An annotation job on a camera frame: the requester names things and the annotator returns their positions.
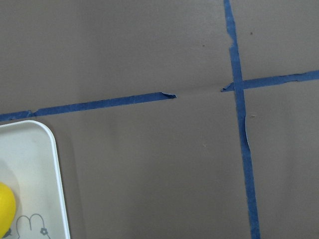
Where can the yellow lemon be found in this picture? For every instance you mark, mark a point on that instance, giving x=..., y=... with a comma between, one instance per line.
x=7, y=208

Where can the cream rabbit tray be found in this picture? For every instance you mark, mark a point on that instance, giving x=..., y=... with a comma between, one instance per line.
x=29, y=165

